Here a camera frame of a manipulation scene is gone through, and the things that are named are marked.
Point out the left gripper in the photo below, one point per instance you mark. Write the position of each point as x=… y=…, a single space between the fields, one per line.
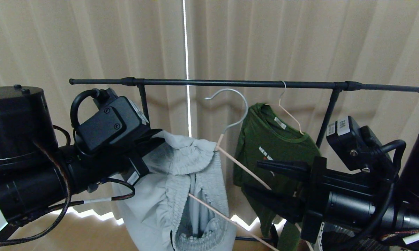
x=31 y=195

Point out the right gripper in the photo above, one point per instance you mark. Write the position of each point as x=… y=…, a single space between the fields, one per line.
x=349 y=205

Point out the pink clothes hanger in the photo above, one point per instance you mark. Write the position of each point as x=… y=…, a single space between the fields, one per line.
x=242 y=167
x=289 y=115

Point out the green printed shirt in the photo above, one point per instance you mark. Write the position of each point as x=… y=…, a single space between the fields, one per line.
x=261 y=136

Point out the pale grey shorts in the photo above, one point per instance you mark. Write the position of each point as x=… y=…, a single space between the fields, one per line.
x=150 y=202

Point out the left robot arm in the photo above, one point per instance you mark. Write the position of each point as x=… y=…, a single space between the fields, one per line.
x=17 y=125

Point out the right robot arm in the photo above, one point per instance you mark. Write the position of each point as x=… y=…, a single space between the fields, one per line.
x=417 y=167

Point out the white laundry basket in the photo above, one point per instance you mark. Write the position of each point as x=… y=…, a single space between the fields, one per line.
x=321 y=233

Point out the black clothes rack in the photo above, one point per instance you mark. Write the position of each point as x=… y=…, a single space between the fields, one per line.
x=230 y=83

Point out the beige curtain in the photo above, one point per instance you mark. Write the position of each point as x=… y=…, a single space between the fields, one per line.
x=90 y=42

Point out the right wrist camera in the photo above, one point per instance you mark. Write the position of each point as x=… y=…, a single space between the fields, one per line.
x=352 y=146

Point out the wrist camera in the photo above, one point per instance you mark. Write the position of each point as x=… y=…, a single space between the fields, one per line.
x=108 y=125
x=352 y=146

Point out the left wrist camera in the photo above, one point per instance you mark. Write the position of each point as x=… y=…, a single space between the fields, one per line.
x=108 y=125

